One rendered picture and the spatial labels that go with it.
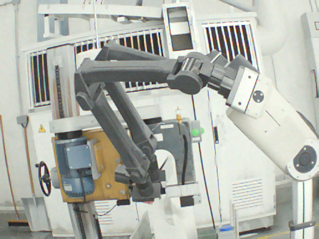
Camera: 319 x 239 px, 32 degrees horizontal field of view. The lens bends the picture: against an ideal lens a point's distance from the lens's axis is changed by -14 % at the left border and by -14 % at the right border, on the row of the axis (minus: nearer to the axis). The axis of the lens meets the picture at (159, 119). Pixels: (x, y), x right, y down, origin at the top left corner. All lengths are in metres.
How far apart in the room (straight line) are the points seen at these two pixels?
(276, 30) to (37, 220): 3.51
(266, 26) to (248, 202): 1.70
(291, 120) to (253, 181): 3.61
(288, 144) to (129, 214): 3.77
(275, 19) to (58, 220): 2.90
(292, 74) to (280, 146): 4.86
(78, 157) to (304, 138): 0.99
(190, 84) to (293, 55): 5.09
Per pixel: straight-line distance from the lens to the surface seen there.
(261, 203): 5.50
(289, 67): 6.73
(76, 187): 2.55
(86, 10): 5.18
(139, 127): 2.45
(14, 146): 7.13
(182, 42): 5.29
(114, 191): 2.73
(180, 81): 1.70
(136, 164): 2.12
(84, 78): 1.88
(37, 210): 6.90
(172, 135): 2.66
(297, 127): 1.90
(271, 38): 5.72
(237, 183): 5.44
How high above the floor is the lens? 1.50
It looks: 3 degrees down
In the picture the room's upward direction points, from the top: 7 degrees counter-clockwise
